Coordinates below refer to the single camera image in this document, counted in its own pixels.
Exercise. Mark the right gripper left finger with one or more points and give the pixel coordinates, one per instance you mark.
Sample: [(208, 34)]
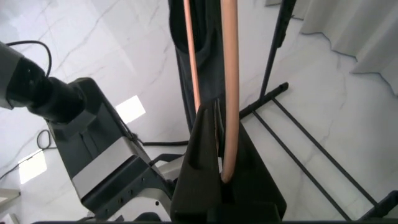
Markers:
[(196, 186)]

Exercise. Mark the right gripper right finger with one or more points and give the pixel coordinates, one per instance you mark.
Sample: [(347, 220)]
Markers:
[(258, 193)]

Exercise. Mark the pink clothes hanger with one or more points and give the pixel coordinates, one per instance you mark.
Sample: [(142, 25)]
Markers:
[(230, 77)]

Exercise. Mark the dark teal garment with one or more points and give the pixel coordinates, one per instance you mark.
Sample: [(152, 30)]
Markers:
[(211, 62)]

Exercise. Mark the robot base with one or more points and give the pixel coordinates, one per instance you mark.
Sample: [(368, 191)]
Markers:
[(102, 165)]

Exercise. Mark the black clothes rack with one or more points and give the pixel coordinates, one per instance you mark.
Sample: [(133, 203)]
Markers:
[(280, 31)]

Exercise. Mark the white curtain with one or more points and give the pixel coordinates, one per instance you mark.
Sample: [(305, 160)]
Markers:
[(357, 31)]

